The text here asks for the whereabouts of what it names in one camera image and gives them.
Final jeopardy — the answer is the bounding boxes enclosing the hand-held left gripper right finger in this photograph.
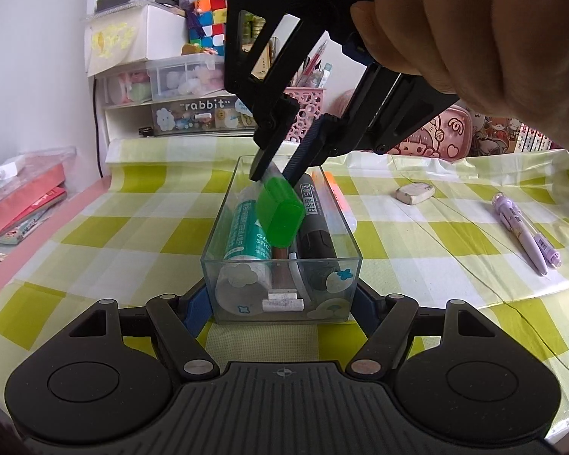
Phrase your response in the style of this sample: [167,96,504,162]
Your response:
[346,281,498,382]

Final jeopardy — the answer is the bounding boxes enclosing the glass vase with framed label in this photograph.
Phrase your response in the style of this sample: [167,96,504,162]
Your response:
[247,38,278,81]

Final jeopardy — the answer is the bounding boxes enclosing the clear plastic box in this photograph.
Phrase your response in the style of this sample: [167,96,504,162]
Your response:
[200,154,363,325]

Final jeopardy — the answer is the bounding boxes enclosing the white box with yellow drawing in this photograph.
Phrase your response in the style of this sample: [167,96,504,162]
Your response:
[84,4,193,78]

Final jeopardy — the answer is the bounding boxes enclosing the black marker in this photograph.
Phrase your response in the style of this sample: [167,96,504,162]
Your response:
[296,173,342,295]

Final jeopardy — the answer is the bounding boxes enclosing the pink pencil case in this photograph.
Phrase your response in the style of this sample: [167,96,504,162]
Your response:
[329,88,472,159]

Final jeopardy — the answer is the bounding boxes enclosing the white charger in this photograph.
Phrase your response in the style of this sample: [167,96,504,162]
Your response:
[0,154,27,181]

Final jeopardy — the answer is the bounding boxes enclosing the white eraser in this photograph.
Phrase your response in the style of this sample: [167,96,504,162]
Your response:
[395,182,435,207]

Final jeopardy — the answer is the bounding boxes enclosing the pink perforated pen holder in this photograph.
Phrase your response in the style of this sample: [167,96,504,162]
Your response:
[284,86,330,143]

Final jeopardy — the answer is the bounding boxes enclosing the colourful puzzle cube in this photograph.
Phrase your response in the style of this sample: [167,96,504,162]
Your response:
[188,0,228,58]

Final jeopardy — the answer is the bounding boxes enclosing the person's right hand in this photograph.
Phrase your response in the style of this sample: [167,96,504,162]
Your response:
[351,0,569,162]

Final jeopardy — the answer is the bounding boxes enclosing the green white glue stick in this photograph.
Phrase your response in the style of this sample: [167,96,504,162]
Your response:
[215,185,272,316]

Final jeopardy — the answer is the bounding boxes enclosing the green highlighter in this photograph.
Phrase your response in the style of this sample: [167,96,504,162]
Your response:
[257,176,307,247]

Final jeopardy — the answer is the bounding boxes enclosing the pink pen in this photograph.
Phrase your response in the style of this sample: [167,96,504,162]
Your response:
[271,245,290,295]

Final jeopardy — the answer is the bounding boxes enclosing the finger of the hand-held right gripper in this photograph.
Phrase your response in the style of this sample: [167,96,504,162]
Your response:
[284,64,461,185]
[225,9,333,181]

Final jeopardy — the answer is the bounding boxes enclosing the black cable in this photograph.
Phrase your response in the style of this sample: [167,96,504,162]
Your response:
[92,0,119,181]

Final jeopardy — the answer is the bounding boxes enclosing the purple pen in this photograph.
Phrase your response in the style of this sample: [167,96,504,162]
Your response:
[503,199,564,268]
[492,192,549,276]

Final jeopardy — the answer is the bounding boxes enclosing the bunch of pens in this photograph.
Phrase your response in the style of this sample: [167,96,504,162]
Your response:
[294,40,335,90]

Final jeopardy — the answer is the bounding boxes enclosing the gold trinket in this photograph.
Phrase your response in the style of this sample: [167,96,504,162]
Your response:
[181,42,216,58]

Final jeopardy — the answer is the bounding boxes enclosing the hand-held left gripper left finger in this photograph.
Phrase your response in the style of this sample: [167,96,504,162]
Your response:
[71,279,221,382]

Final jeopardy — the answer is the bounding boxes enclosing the clear lidded storage box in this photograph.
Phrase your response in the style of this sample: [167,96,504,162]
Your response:
[96,69,153,106]
[145,54,226,102]

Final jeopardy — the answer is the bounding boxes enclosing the orange highlighter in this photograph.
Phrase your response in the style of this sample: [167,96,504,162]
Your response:
[320,171,358,234]

